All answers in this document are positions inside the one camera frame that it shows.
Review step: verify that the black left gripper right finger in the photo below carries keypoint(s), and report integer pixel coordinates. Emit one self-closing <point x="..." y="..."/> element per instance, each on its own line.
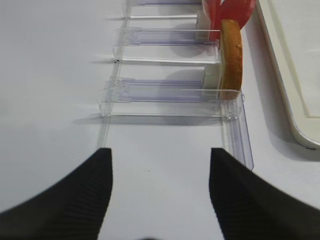
<point x="249" y="208"/>

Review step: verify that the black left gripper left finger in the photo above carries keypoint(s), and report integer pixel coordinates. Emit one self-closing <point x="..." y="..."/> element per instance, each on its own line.
<point x="72" y="209"/>

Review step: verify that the red tomato slice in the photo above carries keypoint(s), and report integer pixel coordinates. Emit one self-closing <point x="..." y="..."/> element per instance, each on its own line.
<point x="237" y="10"/>
<point x="212" y="9"/>

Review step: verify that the brown bun slice left rack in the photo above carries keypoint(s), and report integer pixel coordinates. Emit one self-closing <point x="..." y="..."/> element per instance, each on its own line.
<point x="231" y="50"/>

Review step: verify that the clear acrylic left food rack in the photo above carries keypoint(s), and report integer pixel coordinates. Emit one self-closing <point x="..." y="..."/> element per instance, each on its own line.
<point x="162" y="103"/>

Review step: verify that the white metal tray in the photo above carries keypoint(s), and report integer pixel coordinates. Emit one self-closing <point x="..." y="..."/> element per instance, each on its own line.
<point x="305" y="129"/>

